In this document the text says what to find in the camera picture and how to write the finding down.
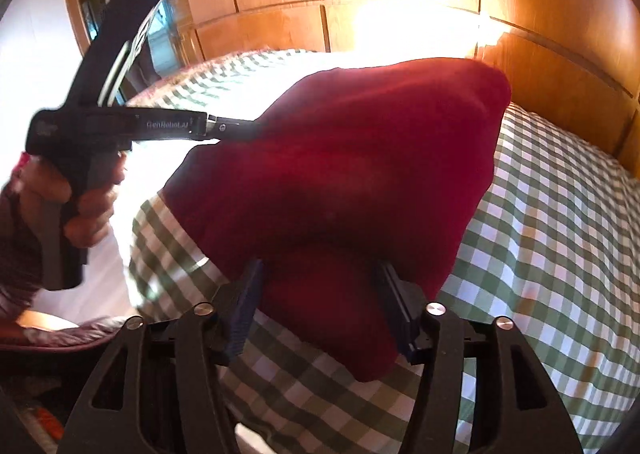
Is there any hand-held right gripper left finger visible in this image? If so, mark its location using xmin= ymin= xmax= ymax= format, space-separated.
xmin=57 ymin=259 xmax=266 ymax=454

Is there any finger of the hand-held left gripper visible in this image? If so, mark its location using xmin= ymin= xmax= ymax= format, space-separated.
xmin=207 ymin=115 xmax=267 ymax=143

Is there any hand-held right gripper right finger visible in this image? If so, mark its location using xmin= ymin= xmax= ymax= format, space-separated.
xmin=372 ymin=261 xmax=584 ymax=454

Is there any red knit garment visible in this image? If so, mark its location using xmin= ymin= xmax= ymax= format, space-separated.
xmin=162 ymin=56 xmax=514 ymax=383

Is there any person's left forearm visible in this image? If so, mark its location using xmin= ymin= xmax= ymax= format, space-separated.
xmin=0 ymin=181 xmax=57 ymax=332

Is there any person's left hand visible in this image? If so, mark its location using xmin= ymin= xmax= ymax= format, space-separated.
xmin=19 ymin=153 xmax=129 ymax=251

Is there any wooden framed mirror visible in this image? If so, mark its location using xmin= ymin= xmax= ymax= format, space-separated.
xmin=60 ymin=0 xmax=205 ymax=85

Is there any green checked bed sheet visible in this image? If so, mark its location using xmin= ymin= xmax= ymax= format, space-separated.
xmin=127 ymin=48 xmax=640 ymax=454

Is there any pink quilted cloth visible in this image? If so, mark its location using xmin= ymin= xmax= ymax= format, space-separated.
xmin=0 ymin=313 xmax=132 ymax=351

